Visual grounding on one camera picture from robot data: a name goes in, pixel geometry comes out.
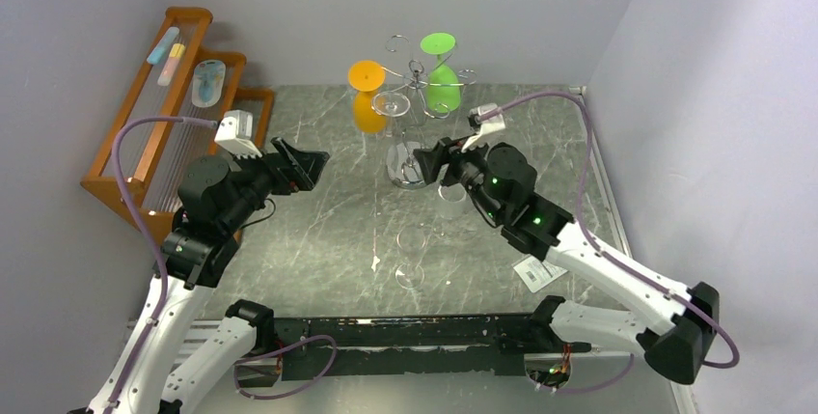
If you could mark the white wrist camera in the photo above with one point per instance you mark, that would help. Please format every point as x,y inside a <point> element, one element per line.
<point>485,120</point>
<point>234,135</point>

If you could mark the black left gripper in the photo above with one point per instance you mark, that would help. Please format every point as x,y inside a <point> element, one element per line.
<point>293,170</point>

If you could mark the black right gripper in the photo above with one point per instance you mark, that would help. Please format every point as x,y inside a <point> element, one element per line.
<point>449,161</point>

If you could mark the blue blister pack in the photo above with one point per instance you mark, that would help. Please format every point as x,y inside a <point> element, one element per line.
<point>207,83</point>

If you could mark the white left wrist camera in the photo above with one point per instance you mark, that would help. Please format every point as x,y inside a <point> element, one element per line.
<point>234,135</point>

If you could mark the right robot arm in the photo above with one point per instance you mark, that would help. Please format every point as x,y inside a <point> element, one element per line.
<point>668,324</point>

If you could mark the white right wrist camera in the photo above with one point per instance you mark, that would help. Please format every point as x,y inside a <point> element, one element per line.
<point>485,120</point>

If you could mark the orange wooden display shelf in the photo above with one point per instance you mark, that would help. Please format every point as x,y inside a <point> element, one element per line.
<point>153,156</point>

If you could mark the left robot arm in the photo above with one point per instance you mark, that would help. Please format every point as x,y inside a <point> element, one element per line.
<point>216,203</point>

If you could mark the chrome wine glass rack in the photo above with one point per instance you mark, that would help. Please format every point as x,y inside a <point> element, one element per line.
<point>402,169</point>

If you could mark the white printed package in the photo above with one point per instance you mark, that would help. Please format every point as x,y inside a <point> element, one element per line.
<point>536,274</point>

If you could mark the green plastic wine glass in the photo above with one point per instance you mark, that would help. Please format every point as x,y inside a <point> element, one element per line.
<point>443,91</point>

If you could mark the clear glass tumbler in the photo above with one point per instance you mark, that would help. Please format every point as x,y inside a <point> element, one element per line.
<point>452,201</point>

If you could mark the orange plastic wine glass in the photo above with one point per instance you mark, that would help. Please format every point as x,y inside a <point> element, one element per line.
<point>365,78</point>

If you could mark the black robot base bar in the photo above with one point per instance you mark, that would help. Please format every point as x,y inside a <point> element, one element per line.
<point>306,347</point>

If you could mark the pastel toothbrush package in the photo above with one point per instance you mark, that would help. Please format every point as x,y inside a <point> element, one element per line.
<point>167,54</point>

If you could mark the clear stemmed wine glass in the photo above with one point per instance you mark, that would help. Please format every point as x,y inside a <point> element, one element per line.
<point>393,106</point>

